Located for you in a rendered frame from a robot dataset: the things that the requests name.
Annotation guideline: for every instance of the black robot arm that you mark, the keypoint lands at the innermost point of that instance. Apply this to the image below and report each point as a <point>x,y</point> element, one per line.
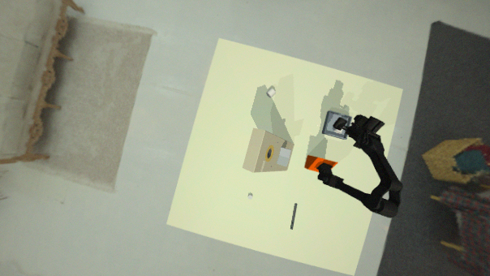
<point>367,140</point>

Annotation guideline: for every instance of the beige service panel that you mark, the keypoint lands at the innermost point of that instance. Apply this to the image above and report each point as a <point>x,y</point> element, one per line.
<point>263,152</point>

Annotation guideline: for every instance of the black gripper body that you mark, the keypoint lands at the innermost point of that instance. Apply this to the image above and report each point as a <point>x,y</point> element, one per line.
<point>340,123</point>

